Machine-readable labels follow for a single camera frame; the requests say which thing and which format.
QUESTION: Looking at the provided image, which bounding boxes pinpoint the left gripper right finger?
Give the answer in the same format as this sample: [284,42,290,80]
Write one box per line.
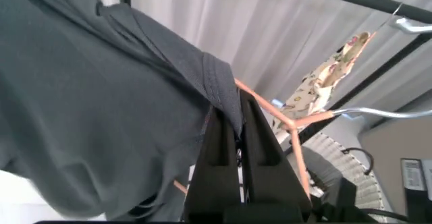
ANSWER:
[238,89,313,223]

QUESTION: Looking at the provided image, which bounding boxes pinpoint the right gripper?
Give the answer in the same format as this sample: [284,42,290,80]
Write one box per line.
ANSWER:
[400,157,432,224]

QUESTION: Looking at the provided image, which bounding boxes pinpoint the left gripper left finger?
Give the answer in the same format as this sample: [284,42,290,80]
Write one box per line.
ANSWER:
[183,105,244,223]

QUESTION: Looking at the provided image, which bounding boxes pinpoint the pink clothes hanger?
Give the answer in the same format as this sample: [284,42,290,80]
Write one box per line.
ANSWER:
[173,16,432,200]
[370,1,404,38]

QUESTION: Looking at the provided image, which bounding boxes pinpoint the cream printed garment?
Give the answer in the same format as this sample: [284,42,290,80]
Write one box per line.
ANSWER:
[271,30,376,134]

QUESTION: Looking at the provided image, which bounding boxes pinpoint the dark grey garment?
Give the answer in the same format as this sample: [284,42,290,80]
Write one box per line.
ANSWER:
[0,0,244,222]

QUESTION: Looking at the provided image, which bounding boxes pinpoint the white laundry basket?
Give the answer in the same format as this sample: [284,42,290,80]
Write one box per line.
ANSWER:
[286,132,389,223]

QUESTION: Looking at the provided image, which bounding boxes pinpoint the white curtain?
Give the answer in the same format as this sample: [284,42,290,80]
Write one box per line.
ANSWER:
[79,0,432,117]

